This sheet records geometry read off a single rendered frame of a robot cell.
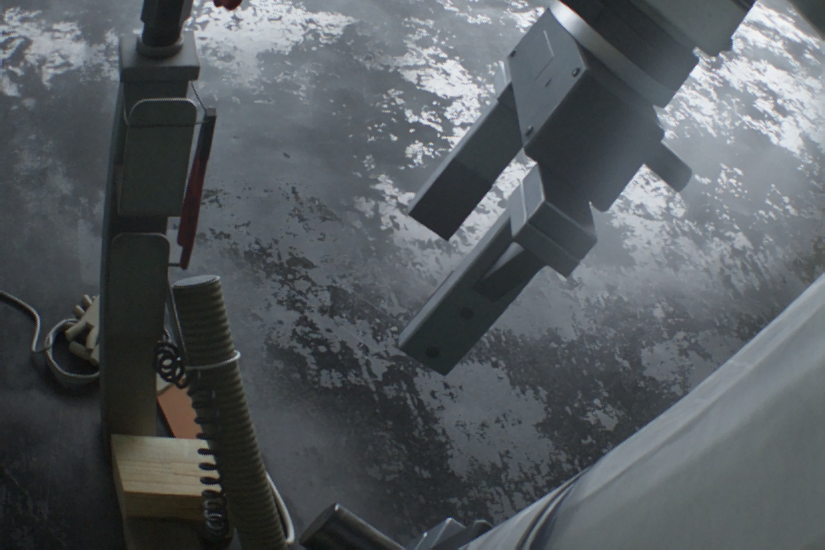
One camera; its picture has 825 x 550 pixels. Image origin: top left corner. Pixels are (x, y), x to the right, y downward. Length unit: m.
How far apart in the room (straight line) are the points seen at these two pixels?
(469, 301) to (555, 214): 0.07
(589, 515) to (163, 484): 1.26
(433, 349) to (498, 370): 1.29
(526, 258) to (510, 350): 1.38
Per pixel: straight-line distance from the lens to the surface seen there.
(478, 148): 0.65
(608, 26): 0.54
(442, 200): 0.66
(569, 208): 0.50
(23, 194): 2.04
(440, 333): 0.55
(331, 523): 0.27
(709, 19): 0.54
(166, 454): 1.44
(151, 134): 1.13
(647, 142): 0.52
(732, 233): 2.44
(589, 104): 0.51
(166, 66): 1.19
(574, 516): 0.16
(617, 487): 0.16
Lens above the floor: 1.12
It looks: 33 degrees down
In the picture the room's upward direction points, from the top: 14 degrees clockwise
